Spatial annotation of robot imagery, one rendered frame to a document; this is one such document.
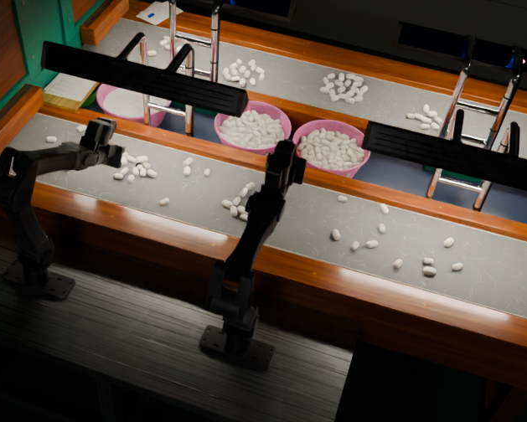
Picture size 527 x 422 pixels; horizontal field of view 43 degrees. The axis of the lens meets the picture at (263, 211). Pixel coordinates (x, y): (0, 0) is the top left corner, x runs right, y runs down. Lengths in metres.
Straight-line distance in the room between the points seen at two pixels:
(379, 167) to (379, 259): 0.49
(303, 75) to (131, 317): 1.22
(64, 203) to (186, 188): 0.37
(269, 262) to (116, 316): 0.45
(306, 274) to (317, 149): 0.57
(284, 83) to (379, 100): 0.37
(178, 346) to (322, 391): 0.40
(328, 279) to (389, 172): 0.62
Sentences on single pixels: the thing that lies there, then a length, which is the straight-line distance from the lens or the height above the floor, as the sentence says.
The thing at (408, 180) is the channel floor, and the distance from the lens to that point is 2.39.
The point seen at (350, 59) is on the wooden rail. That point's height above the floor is 0.77.
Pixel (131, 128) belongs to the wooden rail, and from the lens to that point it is 2.32.
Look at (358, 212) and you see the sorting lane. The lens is 2.13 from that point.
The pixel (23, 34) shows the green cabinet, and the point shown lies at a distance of 2.35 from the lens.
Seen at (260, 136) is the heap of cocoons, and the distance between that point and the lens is 2.35.
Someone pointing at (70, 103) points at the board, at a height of 0.78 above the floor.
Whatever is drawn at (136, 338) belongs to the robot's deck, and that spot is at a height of 0.67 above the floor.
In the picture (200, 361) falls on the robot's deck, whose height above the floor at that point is 0.67.
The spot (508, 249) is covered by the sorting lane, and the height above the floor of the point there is 0.74.
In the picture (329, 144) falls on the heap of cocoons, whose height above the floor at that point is 0.74.
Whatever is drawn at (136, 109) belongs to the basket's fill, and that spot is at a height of 0.74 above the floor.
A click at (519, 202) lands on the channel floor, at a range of 2.46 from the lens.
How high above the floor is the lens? 2.24
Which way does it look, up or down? 46 degrees down
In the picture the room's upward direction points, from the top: 7 degrees clockwise
